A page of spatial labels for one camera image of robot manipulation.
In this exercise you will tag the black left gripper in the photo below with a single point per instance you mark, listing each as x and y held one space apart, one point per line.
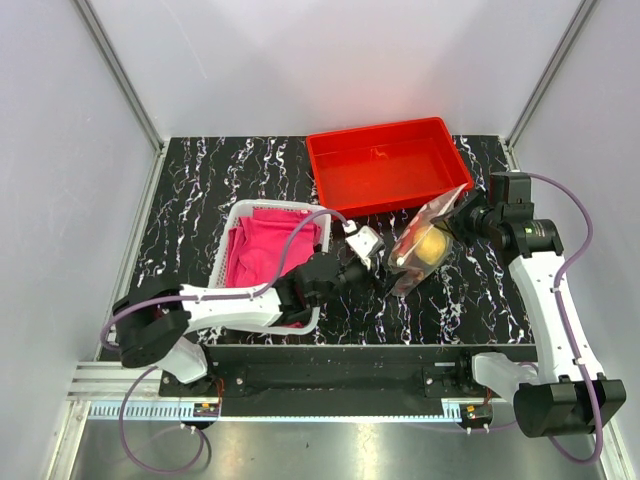
385 280

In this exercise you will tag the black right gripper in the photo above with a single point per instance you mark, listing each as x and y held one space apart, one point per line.
454 220

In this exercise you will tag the clear zip top bag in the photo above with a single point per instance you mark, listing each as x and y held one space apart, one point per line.
439 205

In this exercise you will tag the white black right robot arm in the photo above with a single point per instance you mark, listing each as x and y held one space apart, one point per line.
568 392

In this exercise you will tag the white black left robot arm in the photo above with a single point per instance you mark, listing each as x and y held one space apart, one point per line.
152 323

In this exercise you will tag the red fake food piece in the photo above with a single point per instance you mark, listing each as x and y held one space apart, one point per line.
406 262

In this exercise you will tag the yellow fake fruit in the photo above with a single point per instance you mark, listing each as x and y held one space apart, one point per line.
432 247

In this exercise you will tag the red plastic tray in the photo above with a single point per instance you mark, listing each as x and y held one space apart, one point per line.
386 167

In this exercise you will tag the pink cloth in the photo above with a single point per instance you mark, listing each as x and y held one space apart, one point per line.
264 248

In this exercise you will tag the white perforated plastic basket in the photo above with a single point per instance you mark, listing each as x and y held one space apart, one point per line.
248 208

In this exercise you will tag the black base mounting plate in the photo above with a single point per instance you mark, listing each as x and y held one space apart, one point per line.
391 382

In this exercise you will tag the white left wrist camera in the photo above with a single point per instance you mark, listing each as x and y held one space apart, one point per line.
365 242

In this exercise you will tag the aluminium frame rail right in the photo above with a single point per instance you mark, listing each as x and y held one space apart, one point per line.
561 52

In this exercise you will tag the aluminium frame rail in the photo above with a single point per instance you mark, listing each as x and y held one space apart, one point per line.
561 52
107 51

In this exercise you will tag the aluminium frame rail left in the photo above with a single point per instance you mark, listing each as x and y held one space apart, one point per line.
107 51

